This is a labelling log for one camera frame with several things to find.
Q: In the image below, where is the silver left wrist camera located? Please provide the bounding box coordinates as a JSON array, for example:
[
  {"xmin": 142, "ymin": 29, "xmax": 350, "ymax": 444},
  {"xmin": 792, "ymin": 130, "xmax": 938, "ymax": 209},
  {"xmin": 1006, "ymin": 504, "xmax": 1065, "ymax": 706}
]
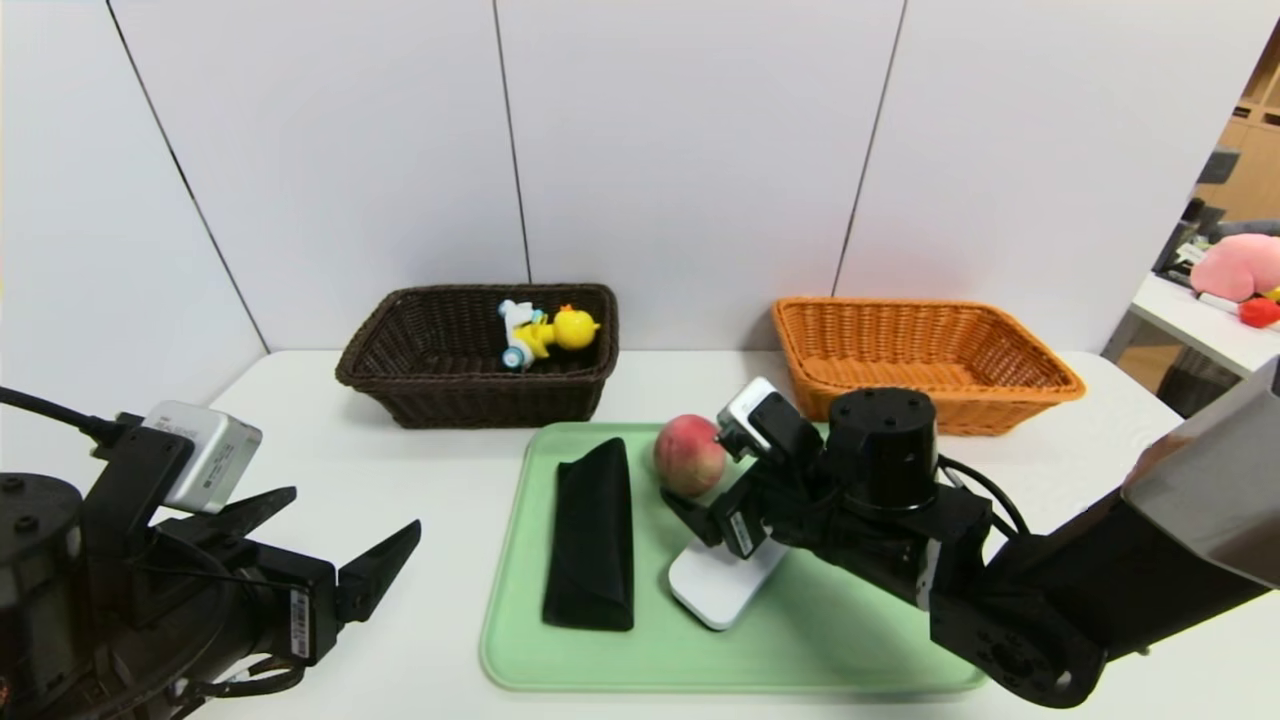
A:
[{"xmin": 140, "ymin": 401, "xmax": 263, "ymax": 515}]

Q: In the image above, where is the white rounded power bank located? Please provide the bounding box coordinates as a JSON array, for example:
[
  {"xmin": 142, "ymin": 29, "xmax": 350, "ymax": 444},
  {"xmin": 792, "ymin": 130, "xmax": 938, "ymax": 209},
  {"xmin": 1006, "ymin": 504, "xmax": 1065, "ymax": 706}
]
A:
[{"xmin": 668, "ymin": 535, "xmax": 791, "ymax": 632}]

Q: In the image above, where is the red yellow peach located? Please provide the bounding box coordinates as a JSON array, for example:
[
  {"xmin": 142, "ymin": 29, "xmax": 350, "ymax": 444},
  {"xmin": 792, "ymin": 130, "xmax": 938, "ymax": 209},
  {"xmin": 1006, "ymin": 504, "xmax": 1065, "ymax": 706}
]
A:
[{"xmin": 653, "ymin": 415, "xmax": 728, "ymax": 498}]

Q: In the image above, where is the dark brown wicker basket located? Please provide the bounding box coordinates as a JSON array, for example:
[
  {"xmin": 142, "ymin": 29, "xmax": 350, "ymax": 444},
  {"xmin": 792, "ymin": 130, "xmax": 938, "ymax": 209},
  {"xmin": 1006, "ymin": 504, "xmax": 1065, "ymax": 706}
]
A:
[{"xmin": 335, "ymin": 285, "xmax": 620, "ymax": 431}]

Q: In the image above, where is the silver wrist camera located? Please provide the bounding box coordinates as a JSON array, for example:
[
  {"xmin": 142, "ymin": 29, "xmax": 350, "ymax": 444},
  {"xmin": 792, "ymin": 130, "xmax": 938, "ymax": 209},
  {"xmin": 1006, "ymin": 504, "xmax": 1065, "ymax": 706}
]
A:
[
  {"xmin": 716, "ymin": 377, "xmax": 826, "ymax": 471},
  {"xmin": 140, "ymin": 401, "xmax": 263, "ymax": 515}
]

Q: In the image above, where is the wooden shelf unit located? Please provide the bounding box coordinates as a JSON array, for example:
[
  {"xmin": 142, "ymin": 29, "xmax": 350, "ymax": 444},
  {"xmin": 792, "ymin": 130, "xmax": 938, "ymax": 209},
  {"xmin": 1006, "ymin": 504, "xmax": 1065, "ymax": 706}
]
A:
[{"xmin": 1190, "ymin": 40, "xmax": 1280, "ymax": 226}]

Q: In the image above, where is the black glasses case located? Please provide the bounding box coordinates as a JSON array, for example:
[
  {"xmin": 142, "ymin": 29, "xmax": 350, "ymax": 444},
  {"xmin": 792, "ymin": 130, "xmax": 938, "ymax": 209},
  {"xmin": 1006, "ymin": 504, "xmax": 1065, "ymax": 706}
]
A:
[{"xmin": 543, "ymin": 438, "xmax": 636, "ymax": 632}]

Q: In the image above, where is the black left camera cable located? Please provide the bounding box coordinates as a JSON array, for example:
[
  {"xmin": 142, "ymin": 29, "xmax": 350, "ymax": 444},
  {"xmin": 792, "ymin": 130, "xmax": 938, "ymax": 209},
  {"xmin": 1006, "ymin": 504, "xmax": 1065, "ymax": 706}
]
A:
[{"xmin": 0, "ymin": 386, "xmax": 126, "ymax": 446}]

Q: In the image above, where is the black right camera cable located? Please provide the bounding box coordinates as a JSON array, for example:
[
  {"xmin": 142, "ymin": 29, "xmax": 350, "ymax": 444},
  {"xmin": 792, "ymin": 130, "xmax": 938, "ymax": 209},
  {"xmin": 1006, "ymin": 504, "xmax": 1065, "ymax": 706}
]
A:
[{"xmin": 935, "ymin": 455, "xmax": 1031, "ymax": 541}]

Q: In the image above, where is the black camera cable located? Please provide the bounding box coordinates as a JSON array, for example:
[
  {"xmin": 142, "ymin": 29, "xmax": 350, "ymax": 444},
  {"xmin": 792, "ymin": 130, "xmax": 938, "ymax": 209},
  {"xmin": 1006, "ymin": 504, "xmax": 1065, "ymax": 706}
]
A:
[
  {"xmin": 0, "ymin": 386, "xmax": 126, "ymax": 446},
  {"xmin": 935, "ymin": 455, "xmax": 1031, "ymax": 541}
]

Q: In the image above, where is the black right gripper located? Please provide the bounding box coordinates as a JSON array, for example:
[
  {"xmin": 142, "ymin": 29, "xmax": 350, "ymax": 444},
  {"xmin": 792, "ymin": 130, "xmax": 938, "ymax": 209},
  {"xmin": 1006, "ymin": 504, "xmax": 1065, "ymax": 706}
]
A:
[{"xmin": 659, "ymin": 455, "xmax": 823, "ymax": 560}]

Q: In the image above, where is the yellow duck toy car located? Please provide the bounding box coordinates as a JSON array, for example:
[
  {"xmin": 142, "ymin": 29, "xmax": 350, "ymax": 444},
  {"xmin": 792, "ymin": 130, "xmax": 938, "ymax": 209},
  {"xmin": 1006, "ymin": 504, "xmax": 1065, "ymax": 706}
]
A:
[{"xmin": 497, "ymin": 299, "xmax": 601, "ymax": 372}]

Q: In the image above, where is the orange wicker basket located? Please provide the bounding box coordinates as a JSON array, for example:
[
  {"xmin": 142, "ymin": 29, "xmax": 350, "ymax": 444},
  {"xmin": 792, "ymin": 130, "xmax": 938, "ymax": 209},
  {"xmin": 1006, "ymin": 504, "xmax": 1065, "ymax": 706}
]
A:
[{"xmin": 770, "ymin": 297, "xmax": 1086, "ymax": 437}]

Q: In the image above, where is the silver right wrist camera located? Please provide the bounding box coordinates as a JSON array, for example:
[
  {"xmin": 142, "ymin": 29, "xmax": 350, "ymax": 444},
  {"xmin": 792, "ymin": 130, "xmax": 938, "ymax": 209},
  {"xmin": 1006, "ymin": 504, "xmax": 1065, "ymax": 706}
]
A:
[{"xmin": 716, "ymin": 377, "xmax": 826, "ymax": 471}]

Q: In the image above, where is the light green plastic tray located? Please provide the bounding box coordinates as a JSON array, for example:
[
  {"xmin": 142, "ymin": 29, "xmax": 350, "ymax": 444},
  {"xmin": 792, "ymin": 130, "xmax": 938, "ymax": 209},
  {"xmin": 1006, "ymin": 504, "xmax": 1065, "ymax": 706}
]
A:
[{"xmin": 479, "ymin": 422, "xmax": 991, "ymax": 693}]

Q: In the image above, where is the pink plush toy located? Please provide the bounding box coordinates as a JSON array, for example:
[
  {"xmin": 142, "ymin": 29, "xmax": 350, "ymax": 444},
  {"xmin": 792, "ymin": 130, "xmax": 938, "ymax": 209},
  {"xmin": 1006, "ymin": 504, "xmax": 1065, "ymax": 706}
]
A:
[{"xmin": 1188, "ymin": 234, "xmax": 1280, "ymax": 304}]

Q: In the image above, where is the white side table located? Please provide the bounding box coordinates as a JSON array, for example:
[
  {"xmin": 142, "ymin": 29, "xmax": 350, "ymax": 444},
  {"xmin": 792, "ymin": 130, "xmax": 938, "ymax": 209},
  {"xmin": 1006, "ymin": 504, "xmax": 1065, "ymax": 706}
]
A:
[{"xmin": 1127, "ymin": 275, "xmax": 1280, "ymax": 381}]

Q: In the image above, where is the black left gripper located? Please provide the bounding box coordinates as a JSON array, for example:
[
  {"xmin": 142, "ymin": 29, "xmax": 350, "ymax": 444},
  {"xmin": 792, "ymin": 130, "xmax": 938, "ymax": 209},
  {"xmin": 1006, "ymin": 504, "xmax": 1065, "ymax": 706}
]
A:
[{"xmin": 155, "ymin": 485, "xmax": 422, "ymax": 673}]

